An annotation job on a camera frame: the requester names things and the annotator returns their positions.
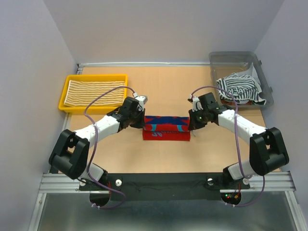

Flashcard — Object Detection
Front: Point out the yellow striped towel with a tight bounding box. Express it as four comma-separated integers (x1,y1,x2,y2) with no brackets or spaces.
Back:
64,80,125,107

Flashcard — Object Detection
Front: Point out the turquoise red patterned towel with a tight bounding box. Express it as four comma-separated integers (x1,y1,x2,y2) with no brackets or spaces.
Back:
142,115,191,141

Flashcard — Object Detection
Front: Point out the grey plastic bin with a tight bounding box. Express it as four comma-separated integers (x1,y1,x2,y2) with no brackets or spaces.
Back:
209,51,273,109

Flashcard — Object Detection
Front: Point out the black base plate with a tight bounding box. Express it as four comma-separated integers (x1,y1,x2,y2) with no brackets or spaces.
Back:
79,172,251,201

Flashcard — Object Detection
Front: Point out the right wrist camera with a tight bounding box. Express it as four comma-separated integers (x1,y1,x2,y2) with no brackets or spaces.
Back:
188,95,203,112

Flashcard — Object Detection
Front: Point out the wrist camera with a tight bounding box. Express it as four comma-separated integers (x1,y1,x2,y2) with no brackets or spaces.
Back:
188,95,203,112
133,92,148,107

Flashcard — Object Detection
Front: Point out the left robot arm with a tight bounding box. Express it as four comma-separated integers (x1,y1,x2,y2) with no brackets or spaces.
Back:
49,95,148,190

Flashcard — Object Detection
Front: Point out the black white striped towel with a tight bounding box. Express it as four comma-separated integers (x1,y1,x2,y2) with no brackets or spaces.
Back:
216,65,267,105

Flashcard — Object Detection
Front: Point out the aluminium frame rail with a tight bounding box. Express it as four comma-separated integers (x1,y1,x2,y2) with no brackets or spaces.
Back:
38,172,296,193

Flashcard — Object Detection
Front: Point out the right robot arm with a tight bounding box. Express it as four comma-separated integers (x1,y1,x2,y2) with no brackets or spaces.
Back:
188,92,289,188

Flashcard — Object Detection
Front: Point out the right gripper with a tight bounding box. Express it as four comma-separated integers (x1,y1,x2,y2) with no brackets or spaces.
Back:
188,107,208,130

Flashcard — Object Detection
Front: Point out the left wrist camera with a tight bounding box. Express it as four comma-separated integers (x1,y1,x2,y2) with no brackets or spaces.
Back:
133,92,148,107

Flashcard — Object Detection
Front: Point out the yellow plastic tray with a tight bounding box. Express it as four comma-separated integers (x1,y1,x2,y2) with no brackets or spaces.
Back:
58,74,128,115

